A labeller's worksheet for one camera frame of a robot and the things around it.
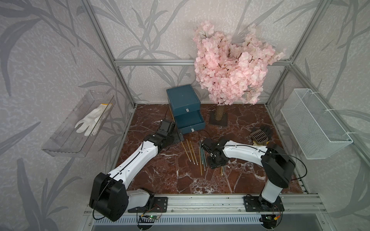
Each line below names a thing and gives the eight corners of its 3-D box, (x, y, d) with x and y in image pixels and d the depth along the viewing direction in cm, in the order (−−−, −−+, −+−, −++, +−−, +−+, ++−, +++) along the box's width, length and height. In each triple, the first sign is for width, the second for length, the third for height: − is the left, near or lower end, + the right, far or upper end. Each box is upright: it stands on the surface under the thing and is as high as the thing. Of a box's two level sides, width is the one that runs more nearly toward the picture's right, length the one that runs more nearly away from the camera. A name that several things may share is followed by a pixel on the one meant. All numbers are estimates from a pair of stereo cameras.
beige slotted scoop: (258, 145, 98) (260, 142, 95) (250, 135, 103) (252, 132, 100) (267, 141, 100) (269, 138, 97) (259, 131, 105) (260, 128, 102)
